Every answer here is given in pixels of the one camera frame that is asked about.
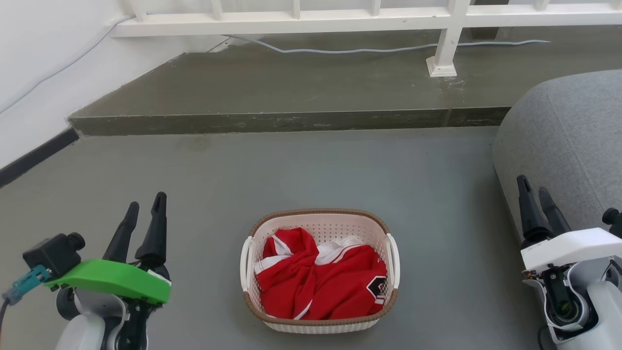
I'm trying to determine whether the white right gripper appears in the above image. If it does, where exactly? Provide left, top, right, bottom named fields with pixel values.
left=516, top=175, right=622, bottom=273

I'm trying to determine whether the grey cable on platform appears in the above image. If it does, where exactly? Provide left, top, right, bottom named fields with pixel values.
left=223, top=34, right=553, bottom=55

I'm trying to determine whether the black baseboard strip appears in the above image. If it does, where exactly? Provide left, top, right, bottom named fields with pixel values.
left=0, top=127, right=80, bottom=189

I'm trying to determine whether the red white jersey garment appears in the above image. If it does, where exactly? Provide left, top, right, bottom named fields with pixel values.
left=255, top=227, right=389, bottom=321

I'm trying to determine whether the white metal railing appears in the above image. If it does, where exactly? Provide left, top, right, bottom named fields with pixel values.
left=110, top=0, right=622, bottom=78

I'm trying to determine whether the teal plug camera cable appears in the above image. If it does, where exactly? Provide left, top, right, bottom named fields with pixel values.
left=0, top=265, right=52, bottom=336

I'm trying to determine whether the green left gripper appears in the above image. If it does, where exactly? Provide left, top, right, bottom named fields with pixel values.
left=45, top=191, right=172, bottom=306

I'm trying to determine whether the white laundry basket brown rim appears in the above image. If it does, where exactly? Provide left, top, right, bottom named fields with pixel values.
left=239, top=208, right=401, bottom=335

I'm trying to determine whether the thin grey wall cable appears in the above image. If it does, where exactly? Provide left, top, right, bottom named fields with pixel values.
left=0, top=14, right=135, bottom=115

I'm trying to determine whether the raised concrete platform step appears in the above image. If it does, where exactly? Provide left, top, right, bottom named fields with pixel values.
left=67, top=26, right=622, bottom=137

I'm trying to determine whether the grey fabric sofa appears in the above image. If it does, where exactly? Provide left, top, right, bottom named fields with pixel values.
left=492, top=69, right=622, bottom=244

